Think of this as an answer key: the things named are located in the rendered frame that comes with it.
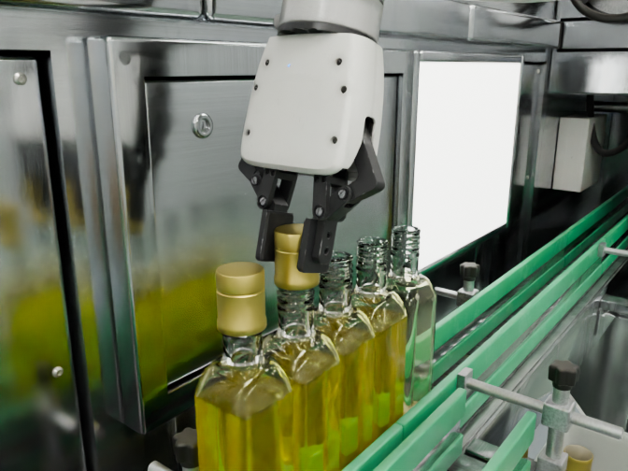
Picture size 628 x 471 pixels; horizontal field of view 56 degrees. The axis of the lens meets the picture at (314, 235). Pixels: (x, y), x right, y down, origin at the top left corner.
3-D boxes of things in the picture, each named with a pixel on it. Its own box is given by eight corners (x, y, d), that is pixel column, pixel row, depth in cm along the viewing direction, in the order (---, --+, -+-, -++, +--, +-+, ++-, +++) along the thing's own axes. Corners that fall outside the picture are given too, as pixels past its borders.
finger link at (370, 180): (333, 88, 43) (292, 149, 45) (401, 151, 39) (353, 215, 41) (342, 92, 44) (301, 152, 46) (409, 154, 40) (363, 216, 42)
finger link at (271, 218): (244, 171, 47) (232, 254, 47) (274, 175, 45) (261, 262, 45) (271, 176, 49) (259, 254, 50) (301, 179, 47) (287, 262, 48)
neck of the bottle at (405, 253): (398, 266, 63) (400, 222, 61) (423, 272, 61) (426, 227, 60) (383, 274, 60) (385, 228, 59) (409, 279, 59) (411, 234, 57)
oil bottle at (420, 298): (387, 432, 70) (393, 261, 64) (430, 449, 67) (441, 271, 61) (361, 455, 66) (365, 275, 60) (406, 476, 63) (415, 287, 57)
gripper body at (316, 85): (246, 12, 44) (223, 161, 45) (358, 3, 38) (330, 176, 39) (307, 42, 50) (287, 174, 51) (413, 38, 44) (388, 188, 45)
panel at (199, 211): (495, 226, 123) (510, 54, 113) (509, 228, 121) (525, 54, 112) (122, 426, 54) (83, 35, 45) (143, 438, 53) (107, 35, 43)
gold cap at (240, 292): (223, 315, 44) (221, 259, 43) (270, 317, 44) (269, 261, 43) (211, 335, 41) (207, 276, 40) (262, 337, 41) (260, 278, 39)
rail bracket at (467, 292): (437, 331, 98) (442, 254, 94) (477, 342, 94) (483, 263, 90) (426, 339, 95) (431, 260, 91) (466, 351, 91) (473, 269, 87)
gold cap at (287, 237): (293, 272, 49) (292, 220, 48) (328, 280, 47) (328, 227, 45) (264, 283, 46) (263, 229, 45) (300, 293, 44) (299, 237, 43)
